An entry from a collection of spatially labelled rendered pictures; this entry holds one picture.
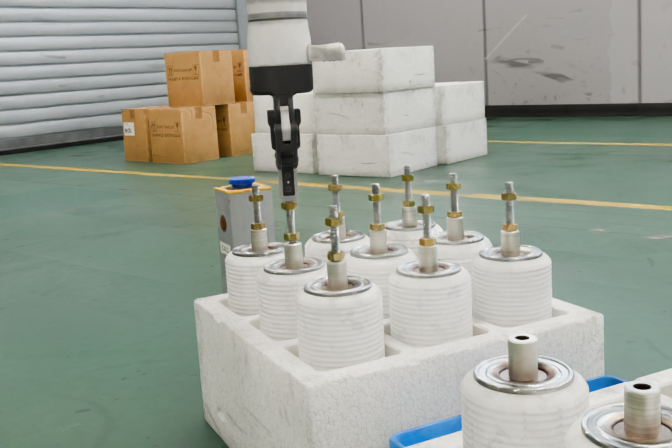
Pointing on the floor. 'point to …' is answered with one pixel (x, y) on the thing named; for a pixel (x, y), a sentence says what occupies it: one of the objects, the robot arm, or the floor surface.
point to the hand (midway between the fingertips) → (288, 183)
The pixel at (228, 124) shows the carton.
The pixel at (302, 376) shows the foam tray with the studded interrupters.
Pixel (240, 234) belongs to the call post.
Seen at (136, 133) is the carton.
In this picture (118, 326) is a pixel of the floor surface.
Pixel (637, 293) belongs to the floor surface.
